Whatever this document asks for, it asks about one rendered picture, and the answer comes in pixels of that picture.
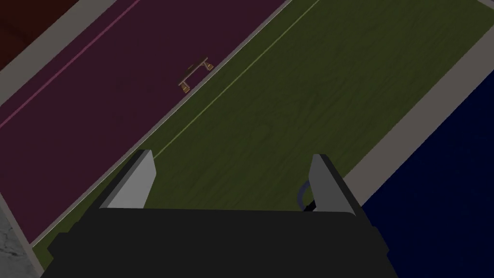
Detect green cupboard door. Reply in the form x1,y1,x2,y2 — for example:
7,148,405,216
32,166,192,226
32,0,494,267

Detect maroon cupboard door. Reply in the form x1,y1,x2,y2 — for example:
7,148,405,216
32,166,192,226
0,0,293,245

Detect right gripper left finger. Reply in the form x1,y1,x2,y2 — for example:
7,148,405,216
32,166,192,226
98,149,157,209

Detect brass bar handle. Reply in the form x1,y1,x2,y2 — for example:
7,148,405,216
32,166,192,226
178,57,215,94

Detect dark blue cupboard door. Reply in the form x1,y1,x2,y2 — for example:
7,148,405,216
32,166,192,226
361,69,494,278

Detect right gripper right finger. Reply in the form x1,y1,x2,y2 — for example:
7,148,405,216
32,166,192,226
308,153,362,215

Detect dark curved handle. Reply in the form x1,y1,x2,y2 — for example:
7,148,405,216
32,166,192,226
297,180,317,212

